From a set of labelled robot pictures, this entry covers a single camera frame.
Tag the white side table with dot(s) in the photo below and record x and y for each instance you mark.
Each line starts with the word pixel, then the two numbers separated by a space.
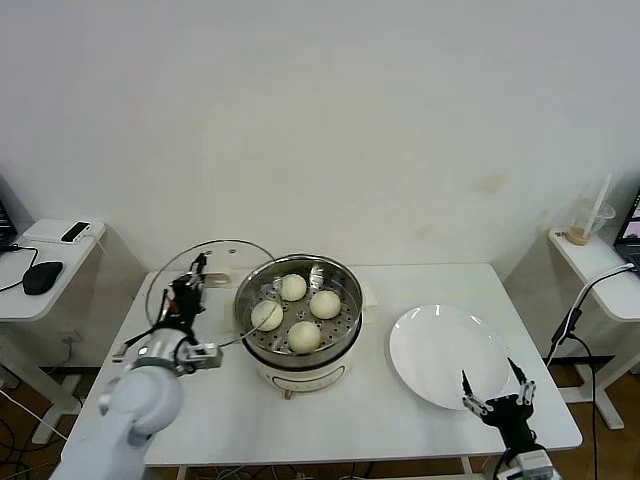
pixel 590 260
pixel 55 295

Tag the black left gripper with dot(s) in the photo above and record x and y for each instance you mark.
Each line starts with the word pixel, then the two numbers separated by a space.
pixel 182 305

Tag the flat white box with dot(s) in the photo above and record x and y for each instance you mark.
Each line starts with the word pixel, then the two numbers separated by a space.
pixel 42 230

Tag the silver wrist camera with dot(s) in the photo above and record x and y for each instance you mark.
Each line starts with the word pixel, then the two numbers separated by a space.
pixel 532 462
pixel 205 356

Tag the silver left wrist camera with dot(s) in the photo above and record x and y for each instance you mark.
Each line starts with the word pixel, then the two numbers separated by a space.
pixel 205 356

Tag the round glass pot lid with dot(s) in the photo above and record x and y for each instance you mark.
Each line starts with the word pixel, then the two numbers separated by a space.
pixel 225 260

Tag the white wall socket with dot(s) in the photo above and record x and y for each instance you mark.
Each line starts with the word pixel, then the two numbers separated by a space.
pixel 70 339

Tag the small white black device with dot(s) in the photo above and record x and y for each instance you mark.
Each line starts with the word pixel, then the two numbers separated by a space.
pixel 75 231

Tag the clear plastic drink cup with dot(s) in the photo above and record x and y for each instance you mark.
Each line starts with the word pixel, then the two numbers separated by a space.
pixel 582 225

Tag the perforated steel steamer basket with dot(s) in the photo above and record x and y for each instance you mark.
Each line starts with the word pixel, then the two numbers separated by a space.
pixel 350 300

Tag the white electric cooker pot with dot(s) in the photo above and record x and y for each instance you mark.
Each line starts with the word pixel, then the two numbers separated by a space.
pixel 305 380

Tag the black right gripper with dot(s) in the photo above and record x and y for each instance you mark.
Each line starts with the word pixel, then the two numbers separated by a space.
pixel 507 417

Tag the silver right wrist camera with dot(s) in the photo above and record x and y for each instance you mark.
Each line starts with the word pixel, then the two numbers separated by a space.
pixel 532 462

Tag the white steamed baozi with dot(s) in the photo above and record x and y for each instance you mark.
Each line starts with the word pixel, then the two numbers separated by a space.
pixel 304 336
pixel 264 314
pixel 292 287
pixel 325 305

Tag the white drinking straw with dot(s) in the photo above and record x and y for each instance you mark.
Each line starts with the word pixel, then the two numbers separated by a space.
pixel 602 192

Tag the black computer mouse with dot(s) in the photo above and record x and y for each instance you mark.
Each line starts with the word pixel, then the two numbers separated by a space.
pixel 42 277

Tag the round white plate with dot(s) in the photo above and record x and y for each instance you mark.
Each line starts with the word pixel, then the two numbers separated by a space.
pixel 435 360

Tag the black laptop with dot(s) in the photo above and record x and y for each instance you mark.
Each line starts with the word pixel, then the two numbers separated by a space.
pixel 631 230
pixel 5 220

